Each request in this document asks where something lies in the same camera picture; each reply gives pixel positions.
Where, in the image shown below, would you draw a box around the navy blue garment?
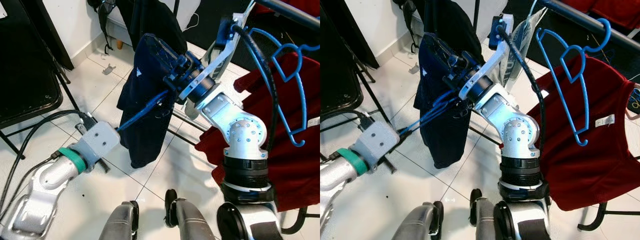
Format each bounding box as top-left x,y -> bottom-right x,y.
412,32 -> 473,169
116,32 -> 188,169

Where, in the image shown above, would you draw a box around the red knit garment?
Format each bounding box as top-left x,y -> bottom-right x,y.
540,54 -> 640,212
195,50 -> 321,213

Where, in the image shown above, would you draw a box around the black printed garment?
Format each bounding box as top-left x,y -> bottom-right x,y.
422,0 -> 478,53
116,0 -> 188,56

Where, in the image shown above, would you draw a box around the grey upholstered bench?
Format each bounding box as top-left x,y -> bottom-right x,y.
107,0 -> 201,51

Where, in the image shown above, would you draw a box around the black folding chair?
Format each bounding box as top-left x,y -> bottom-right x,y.
320,0 -> 381,126
0,0 -> 81,161

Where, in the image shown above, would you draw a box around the black metal clothes rack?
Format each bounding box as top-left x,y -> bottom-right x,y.
165,0 -> 321,236
472,0 -> 640,232

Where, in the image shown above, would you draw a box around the red draped cloth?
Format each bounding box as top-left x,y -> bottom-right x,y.
570,0 -> 640,31
272,0 -> 321,18

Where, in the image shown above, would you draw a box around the grey robot left leg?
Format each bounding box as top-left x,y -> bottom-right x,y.
99,201 -> 140,240
392,201 -> 445,240

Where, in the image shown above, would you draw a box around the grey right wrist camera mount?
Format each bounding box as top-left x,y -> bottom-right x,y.
459,14 -> 516,101
177,12 -> 251,103

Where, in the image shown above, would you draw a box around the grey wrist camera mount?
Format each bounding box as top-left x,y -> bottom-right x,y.
75,121 -> 122,163
459,14 -> 516,101
357,120 -> 402,168
177,12 -> 251,103

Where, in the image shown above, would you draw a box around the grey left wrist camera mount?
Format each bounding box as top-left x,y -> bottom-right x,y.
75,121 -> 122,163
357,120 -> 402,168

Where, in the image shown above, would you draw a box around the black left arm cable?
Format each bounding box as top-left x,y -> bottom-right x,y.
320,110 -> 378,163
0,110 -> 96,216

